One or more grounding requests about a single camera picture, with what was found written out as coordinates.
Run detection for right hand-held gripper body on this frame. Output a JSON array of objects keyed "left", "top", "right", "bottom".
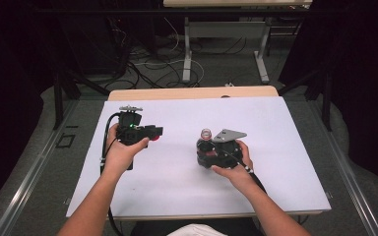
[{"left": 206, "top": 128, "right": 248, "bottom": 170}]

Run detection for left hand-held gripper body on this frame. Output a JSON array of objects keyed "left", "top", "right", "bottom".
[{"left": 115, "top": 104, "right": 150, "bottom": 147}]

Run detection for dark cola bottle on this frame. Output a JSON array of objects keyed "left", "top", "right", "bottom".
[{"left": 195, "top": 128, "right": 219, "bottom": 169}]

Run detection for person's right hand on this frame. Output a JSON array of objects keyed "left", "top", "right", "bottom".
[{"left": 211, "top": 139, "right": 256, "bottom": 194}]

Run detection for person's left hand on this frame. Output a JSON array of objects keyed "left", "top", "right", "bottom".
[{"left": 103, "top": 123, "right": 151, "bottom": 179}]

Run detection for white table mat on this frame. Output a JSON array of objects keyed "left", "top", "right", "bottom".
[{"left": 66, "top": 95, "right": 333, "bottom": 218}]

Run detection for person's white shirt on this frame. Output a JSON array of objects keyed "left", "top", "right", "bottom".
[{"left": 166, "top": 223, "right": 228, "bottom": 236}]

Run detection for black metal stand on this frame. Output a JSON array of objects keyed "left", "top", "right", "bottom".
[
  {"left": 50, "top": 58, "right": 111, "bottom": 131},
  {"left": 277, "top": 65, "right": 334, "bottom": 133}
]

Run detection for person's dark pants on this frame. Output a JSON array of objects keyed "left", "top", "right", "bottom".
[{"left": 128, "top": 217, "right": 264, "bottom": 236}]

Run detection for white desk with metal legs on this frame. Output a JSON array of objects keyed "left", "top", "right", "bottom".
[{"left": 162, "top": 0, "right": 313, "bottom": 85}]

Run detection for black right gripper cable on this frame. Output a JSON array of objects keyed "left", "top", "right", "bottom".
[{"left": 224, "top": 148, "right": 268, "bottom": 195}]

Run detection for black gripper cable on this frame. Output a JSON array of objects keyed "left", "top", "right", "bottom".
[
  {"left": 224, "top": 148, "right": 268, "bottom": 195},
  {"left": 98, "top": 112, "right": 126, "bottom": 236}
]

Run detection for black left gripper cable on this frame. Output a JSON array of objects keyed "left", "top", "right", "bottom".
[{"left": 98, "top": 112, "right": 126, "bottom": 236}]

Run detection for tangle of floor cables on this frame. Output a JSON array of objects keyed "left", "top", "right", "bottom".
[{"left": 104, "top": 16, "right": 250, "bottom": 90}]

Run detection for aluminium floor rail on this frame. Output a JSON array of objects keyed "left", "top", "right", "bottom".
[
  {"left": 304, "top": 97, "right": 378, "bottom": 236},
  {"left": 0, "top": 99, "right": 80, "bottom": 236}
]

